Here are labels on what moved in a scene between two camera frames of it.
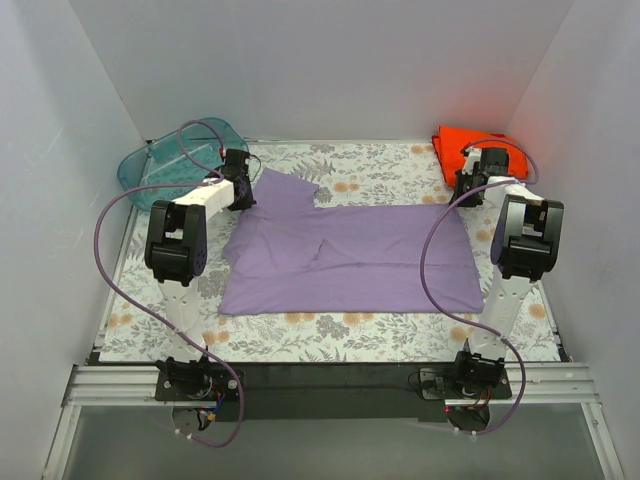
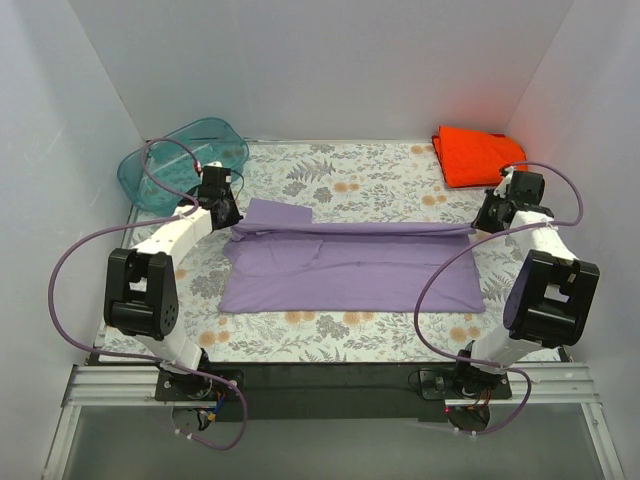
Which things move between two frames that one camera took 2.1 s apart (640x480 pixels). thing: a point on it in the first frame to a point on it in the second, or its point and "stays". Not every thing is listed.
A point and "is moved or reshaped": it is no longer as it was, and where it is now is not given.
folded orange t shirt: [450, 142] stays
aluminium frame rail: [532, 384] stays
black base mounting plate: [325, 391] stays
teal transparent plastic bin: [168, 165] stays
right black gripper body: [466, 190] to [486, 218]
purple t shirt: [284, 256] is moved or reshaped
